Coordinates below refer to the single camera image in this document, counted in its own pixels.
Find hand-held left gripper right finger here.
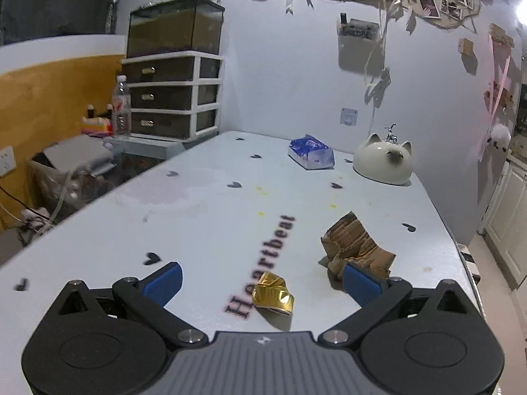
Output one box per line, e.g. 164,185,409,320
320,263,488,348

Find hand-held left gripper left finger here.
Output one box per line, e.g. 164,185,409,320
39,261,208,347

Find brown cardboard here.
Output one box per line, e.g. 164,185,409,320
317,211,397,293

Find gold foil wrapper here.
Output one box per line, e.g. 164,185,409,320
252,272,296,317

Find white cat-shaped ceramic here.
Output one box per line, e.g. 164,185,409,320
353,132,413,186

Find low glass tank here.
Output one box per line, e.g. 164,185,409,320
29,136,165,231

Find blue white tissue pack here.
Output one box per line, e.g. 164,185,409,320
287,134,335,171

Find grey filter box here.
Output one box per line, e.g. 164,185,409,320
43,137,114,173

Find white kitchen cabinets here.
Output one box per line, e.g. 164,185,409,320
478,156,527,293

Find colourful small box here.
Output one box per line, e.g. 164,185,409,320
80,107,114,137

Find clear water bottle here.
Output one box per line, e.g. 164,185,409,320
112,75,132,140

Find white plastic drawer unit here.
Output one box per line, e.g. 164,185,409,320
121,50,225,143

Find white plush toy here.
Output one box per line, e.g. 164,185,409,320
490,123,512,151

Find pink ribbon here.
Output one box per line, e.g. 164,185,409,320
478,33,513,161

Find glass fish tank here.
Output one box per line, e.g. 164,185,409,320
126,0,226,59

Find beige wall outlet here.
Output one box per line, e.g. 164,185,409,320
0,146,17,177

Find white wall organizer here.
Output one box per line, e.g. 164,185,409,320
338,12,381,70

